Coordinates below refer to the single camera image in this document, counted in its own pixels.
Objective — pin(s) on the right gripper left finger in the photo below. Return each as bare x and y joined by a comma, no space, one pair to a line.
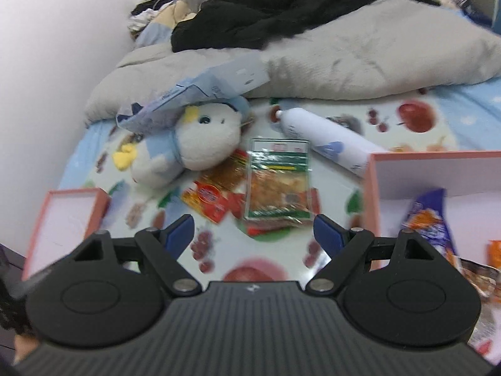
157,252

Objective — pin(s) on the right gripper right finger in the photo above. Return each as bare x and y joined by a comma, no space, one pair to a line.
351,253

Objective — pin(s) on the blue white snack bag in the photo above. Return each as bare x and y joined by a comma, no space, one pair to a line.
426,217

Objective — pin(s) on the silver spicy strips snack pack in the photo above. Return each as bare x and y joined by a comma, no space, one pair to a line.
482,277

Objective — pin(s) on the red snack packet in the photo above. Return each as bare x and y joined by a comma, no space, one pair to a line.
207,200

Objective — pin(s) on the pink box lid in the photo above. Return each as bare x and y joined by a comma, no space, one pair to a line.
66,218

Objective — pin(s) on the white spray bottle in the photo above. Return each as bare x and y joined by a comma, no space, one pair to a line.
325,140

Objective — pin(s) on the green bordered snack pack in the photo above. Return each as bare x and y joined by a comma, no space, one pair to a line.
278,183

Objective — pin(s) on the white blue penguin plush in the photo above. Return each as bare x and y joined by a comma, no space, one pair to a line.
203,136

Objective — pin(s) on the pink cardboard box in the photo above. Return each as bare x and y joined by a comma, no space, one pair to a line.
451,198

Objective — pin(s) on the orange snack packet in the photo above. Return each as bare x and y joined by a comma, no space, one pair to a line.
494,254

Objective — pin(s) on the fruit print bed sheet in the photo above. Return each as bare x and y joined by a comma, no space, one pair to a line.
235,239

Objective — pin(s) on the black clothing pile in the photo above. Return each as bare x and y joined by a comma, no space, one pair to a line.
251,24

